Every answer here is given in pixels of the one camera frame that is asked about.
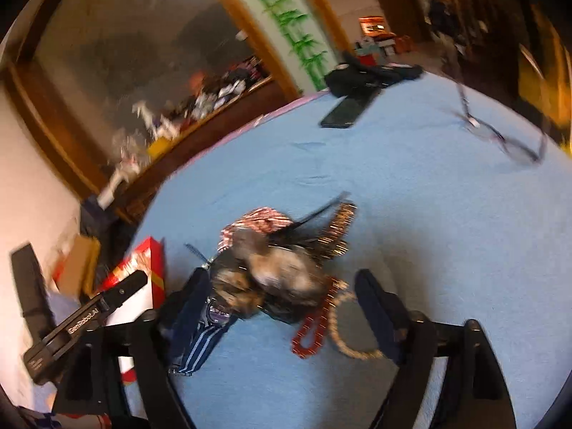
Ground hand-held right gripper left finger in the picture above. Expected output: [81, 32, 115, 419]
[51, 269, 213, 429]

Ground dark blue bag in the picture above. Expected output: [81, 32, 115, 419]
[80, 197, 135, 251]

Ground red white striped pouch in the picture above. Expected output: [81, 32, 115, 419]
[219, 206, 293, 251]

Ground black hair comb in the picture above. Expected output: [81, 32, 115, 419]
[268, 191, 354, 251]

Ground beige bead bracelet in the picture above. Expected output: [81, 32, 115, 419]
[328, 279, 387, 362]

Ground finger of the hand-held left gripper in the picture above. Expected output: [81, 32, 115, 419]
[98, 270, 149, 316]

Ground dark clothes pile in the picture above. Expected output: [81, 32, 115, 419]
[422, 0, 470, 61]

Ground red cardboard box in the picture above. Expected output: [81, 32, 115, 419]
[96, 236, 167, 385]

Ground brown cardboard box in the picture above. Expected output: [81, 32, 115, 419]
[56, 235, 101, 298]

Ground dark blue striped pouch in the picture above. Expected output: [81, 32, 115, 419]
[167, 243, 237, 376]

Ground white plastic bottle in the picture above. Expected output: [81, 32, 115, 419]
[96, 161, 141, 211]

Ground pile of small packets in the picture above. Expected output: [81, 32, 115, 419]
[107, 56, 273, 175]

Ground black rectangular device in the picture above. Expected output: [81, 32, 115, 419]
[11, 243, 51, 331]

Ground red bead bracelet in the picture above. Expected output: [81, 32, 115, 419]
[291, 277, 340, 360]

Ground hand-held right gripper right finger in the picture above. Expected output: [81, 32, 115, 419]
[354, 269, 517, 429]

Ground yellow wooden cabinet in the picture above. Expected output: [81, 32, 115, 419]
[518, 4, 572, 153]

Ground black smartphone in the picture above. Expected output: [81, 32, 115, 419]
[320, 88, 381, 129]

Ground orange box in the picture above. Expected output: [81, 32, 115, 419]
[359, 16, 387, 36]

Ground brown furry accessory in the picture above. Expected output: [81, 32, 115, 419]
[210, 228, 329, 323]

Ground purple framed eyeglasses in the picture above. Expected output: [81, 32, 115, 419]
[447, 45, 552, 167]

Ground light blue blanket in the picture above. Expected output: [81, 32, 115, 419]
[118, 70, 572, 429]

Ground wooden framed mirror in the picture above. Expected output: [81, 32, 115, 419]
[0, 0, 345, 228]

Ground green bamboo wall sticker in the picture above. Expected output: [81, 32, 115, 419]
[243, 0, 329, 92]

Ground black fabric bag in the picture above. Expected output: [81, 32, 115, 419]
[324, 51, 424, 98]

